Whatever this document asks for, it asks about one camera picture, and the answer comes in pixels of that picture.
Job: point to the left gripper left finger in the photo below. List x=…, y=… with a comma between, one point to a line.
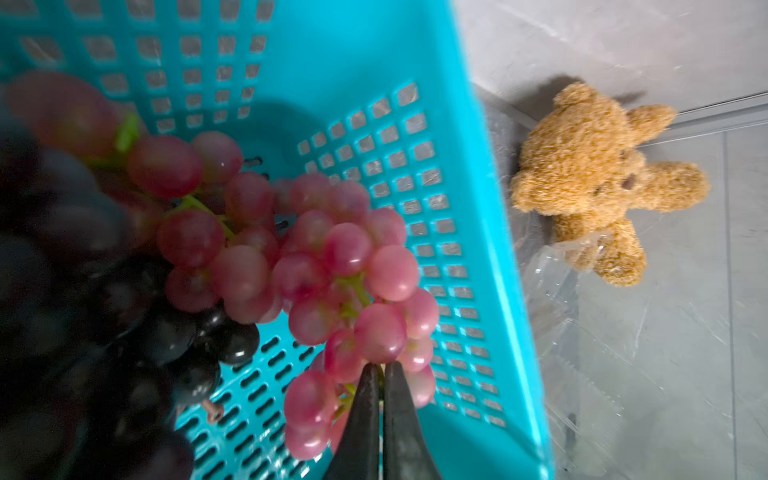
x=357, y=454

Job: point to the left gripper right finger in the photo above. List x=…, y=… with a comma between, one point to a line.
x=405, y=453

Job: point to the red grape bunch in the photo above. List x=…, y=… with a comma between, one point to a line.
x=311, y=249

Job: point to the clear clamshell container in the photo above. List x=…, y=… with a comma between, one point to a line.
x=600, y=409

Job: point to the teal plastic basket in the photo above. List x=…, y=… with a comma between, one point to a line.
x=372, y=91

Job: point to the dark purple grape bunch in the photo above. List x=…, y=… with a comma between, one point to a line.
x=95, y=364

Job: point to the brown teddy bear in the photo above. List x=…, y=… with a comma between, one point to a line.
x=582, y=167

